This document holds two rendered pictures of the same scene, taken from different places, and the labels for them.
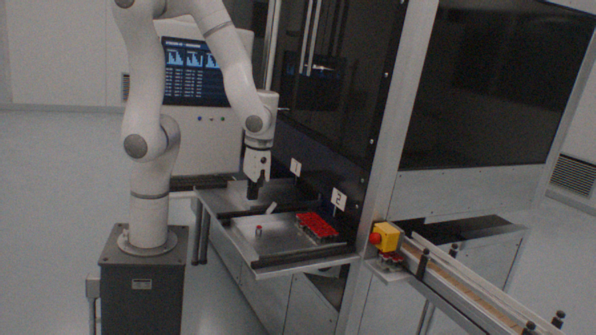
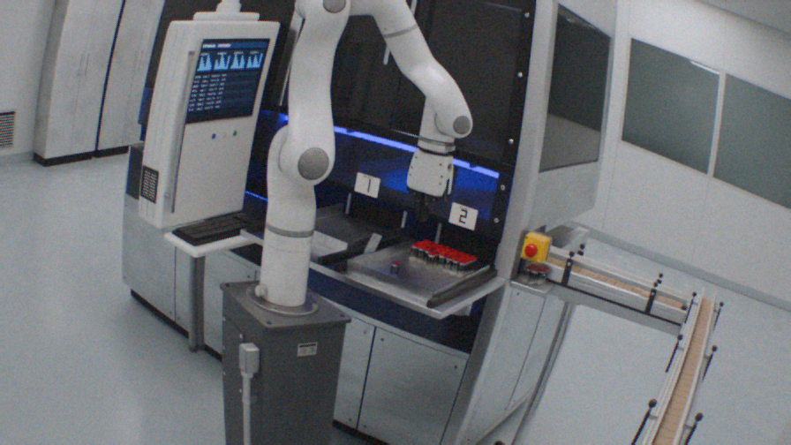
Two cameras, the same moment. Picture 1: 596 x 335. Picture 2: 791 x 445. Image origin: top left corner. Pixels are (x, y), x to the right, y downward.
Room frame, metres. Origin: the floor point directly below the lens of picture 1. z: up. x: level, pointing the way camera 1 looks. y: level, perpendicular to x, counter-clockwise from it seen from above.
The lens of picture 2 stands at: (-0.35, 1.04, 1.55)
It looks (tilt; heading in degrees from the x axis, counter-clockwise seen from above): 15 degrees down; 330
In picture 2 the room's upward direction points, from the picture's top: 11 degrees clockwise
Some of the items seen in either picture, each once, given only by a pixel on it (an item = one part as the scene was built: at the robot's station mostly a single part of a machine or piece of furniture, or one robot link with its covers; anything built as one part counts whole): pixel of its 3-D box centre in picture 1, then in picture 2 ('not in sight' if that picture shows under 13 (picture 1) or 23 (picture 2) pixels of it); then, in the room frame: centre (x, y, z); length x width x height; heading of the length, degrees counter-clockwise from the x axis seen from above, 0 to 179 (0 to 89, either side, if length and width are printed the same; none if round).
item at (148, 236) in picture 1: (148, 217); (284, 266); (1.20, 0.43, 0.95); 0.19 x 0.19 x 0.18
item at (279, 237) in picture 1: (287, 234); (421, 268); (1.33, -0.02, 0.90); 0.34 x 0.26 x 0.04; 121
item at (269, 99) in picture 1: (261, 113); (441, 113); (1.17, 0.11, 1.35); 0.09 x 0.08 x 0.13; 176
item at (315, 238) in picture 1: (308, 229); (437, 260); (1.37, -0.10, 0.90); 0.18 x 0.02 x 0.05; 31
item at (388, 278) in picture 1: (390, 269); (535, 284); (1.24, -0.39, 0.87); 0.14 x 0.13 x 0.02; 121
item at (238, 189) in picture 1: (273, 193); (343, 226); (1.68, 0.06, 0.90); 0.34 x 0.26 x 0.04; 121
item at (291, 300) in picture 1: (312, 221); (313, 275); (2.41, -0.19, 0.44); 2.06 x 1.00 x 0.88; 31
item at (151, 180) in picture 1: (155, 153); (293, 175); (1.23, 0.43, 1.16); 0.19 x 0.12 x 0.24; 176
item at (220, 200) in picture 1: (275, 218); (376, 256); (1.50, 0.03, 0.87); 0.70 x 0.48 x 0.02; 31
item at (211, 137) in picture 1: (195, 98); (203, 110); (2.06, 0.53, 1.19); 0.50 x 0.19 x 0.78; 121
